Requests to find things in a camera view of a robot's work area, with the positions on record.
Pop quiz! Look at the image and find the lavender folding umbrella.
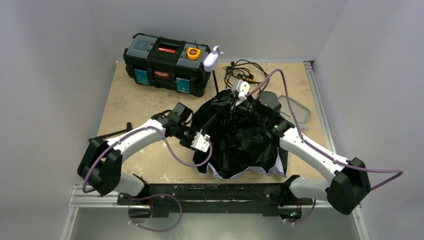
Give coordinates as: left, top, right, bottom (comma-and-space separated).
190, 45, 289, 180

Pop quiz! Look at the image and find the pink umbrella case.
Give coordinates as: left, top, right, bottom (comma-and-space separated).
277, 95, 311, 131

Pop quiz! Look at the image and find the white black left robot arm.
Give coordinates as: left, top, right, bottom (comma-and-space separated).
77, 102, 211, 197

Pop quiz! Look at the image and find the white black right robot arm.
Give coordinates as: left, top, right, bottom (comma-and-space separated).
230, 90, 372, 215

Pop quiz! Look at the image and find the right blue toolbox latch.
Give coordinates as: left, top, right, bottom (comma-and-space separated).
175, 77, 191, 94

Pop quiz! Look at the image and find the blue toolbox latch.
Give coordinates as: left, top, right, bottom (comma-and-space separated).
175, 77, 191, 94
134, 69, 150, 85

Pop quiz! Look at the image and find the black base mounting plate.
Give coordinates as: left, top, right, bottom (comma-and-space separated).
117, 183, 313, 220

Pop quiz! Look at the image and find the black plastic toolbox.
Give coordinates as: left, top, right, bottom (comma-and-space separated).
123, 33, 211, 97

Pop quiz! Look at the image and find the left blue toolbox latch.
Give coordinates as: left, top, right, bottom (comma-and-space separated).
134, 69, 150, 85

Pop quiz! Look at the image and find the yellow tape measure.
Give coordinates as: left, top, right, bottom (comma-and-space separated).
186, 47, 202, 61

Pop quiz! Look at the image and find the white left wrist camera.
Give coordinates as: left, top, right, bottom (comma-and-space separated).
191, 132, 211, 153

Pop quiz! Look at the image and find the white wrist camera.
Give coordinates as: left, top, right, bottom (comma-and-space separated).
191, 132, 211, 153
231, 79, 250, 101

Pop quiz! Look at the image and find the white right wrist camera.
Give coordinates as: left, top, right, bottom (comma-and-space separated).
231, 79, 250, 101

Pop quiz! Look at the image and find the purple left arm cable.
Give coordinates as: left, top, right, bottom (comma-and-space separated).
82, 125, 214, 233

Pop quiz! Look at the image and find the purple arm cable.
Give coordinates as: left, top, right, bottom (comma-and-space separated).
245, 68, 404, 225
82, 125, 214, 233

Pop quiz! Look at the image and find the black coiled cable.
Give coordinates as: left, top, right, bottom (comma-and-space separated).
222, 59, 271, 90

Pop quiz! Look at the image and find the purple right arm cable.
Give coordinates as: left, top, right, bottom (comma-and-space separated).
245, 68, 404, 225

